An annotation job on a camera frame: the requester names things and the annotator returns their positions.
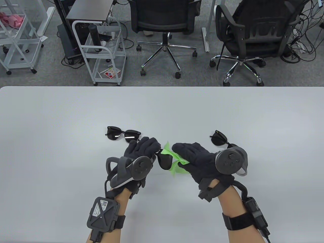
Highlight white desk leg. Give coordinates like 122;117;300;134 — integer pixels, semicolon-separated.
202;0;216;53
37;7;55;37

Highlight black bottle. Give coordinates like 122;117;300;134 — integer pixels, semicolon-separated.
88;24;102;53

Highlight pink cloth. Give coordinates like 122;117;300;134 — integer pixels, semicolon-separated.
0;12;26;28

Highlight white metal rolling cart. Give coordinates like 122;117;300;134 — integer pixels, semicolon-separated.
0;0;44;75
72;17;127;86

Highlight red and white packet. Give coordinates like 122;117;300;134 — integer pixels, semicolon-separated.
103;68;120;78

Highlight person's right forearm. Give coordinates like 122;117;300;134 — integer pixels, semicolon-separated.
218;178;269;243

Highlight person's right hand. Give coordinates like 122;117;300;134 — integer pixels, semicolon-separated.
172;142;235;189

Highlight tangle of black cables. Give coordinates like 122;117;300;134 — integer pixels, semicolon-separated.
280;0;324;63

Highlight black mesh office chair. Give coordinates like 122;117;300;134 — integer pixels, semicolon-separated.
129;0;201;79
210;0;308;87

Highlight black computer tower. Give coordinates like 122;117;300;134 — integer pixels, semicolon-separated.
57;23;85;60

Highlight black wrist sensor pack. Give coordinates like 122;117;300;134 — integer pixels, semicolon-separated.
222;197;270;237
87;197;126;241

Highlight green cleaning cloth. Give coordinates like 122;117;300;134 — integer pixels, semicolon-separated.
159;142;190;177

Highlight grey handheld controller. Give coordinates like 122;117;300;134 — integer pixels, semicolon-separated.
215;146;248;177
106;156;152;188

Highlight black sunglasses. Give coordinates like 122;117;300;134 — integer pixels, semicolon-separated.
106;126;141;144
154;149;174;170
209;130;239;150

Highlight person's left hand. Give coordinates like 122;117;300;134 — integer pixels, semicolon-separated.
124;137;161;160

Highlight white power strip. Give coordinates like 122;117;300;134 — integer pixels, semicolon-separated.
294;40;307;53

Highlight person's left forearm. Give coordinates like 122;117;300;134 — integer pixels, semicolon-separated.
86;189;132;243

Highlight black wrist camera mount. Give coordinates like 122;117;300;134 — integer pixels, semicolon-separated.
198;187;213;202

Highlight dark side table top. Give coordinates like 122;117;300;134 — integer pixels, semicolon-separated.
66;0;113;23

